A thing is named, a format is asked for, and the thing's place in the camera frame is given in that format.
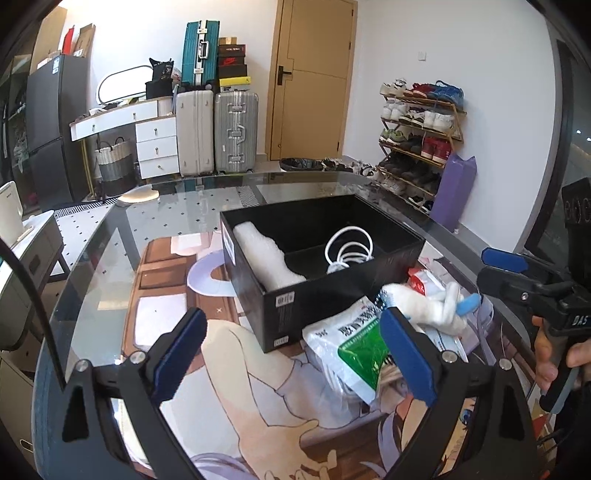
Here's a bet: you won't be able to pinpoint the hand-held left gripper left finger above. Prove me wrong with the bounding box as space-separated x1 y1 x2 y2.
59 308 208 480

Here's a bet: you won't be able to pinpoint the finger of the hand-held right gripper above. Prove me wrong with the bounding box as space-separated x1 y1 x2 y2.
476 267 573 319
480 247 562 289

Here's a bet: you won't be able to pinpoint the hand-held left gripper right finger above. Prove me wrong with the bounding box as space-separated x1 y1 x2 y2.
379 308 541 480

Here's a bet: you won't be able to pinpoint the white green plastic packet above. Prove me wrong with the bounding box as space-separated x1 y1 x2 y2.
302 298 408 405

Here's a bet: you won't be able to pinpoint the black cardboard box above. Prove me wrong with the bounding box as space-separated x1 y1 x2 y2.
219 194 426 354

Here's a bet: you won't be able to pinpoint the person's right hand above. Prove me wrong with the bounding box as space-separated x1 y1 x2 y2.
531 315 591 393

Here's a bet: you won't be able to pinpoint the white blue plastic packet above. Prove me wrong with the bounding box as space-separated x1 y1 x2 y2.
416 320 481 359

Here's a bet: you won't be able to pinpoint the printed cartoon desk mat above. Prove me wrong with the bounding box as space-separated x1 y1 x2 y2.
122 233 555 480

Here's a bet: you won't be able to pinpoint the red white packet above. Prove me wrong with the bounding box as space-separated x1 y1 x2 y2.
407 267 447 296

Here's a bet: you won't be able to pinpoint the purple bag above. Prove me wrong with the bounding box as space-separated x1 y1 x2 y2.
431 154 478 232

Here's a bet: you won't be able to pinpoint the white foam wrap roll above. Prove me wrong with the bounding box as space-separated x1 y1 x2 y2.
232 222 308 292

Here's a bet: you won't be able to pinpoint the wooden shoe rack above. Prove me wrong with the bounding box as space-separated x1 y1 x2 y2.
379 90 467 216

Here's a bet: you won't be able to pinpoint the shoe rack with shoes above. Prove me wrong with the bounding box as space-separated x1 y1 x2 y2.
379 78 465 214

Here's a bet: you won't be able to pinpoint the round beige stool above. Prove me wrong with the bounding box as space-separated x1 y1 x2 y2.
119 186 160 204

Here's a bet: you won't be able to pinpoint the grey side table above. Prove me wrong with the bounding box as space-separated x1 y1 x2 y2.
0 210 66 352

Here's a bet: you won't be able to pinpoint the cluster of floor shoes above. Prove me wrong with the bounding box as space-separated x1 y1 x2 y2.
321 157 384 179

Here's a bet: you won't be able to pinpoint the woven laundry basket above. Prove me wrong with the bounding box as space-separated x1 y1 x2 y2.
94 137 135 197

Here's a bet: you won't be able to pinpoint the white dresser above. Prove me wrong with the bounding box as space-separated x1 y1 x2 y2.
69 97 181 181

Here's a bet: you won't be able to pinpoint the trash bin black liner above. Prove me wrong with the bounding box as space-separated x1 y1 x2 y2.
279 157 324 173

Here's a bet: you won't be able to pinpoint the white tabletop device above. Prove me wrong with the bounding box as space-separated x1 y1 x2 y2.
0 181 36 246

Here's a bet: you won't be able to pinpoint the white suitcase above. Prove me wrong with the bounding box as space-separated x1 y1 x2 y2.
176 89 216 177

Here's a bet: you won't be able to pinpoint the silver suitcase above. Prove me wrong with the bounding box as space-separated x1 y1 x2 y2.
213 89 260 175

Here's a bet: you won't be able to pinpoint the wooden door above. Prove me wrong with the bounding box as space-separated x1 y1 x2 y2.
269 0 359 162

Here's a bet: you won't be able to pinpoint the black refrigerator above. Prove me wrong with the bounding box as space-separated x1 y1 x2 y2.
25 54 91 204

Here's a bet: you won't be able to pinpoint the oval mirror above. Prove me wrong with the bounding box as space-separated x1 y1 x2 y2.
96 65 156 105

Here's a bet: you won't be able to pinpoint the black paper bag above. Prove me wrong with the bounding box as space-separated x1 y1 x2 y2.
145 58 177 99

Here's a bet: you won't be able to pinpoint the teal suitcase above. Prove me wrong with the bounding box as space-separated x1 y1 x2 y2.
181 21 221 89

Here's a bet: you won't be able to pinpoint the brown cardboard sheet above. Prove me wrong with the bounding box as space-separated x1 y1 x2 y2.
74 23 97 56

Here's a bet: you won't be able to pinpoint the flat cardboard boxes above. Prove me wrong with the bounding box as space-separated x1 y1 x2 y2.
30 7 68 73

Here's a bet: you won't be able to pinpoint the white coiled cable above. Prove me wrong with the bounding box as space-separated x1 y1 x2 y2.
324 226 375 276

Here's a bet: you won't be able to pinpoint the black cable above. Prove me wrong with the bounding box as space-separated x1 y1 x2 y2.
0 240 66 389

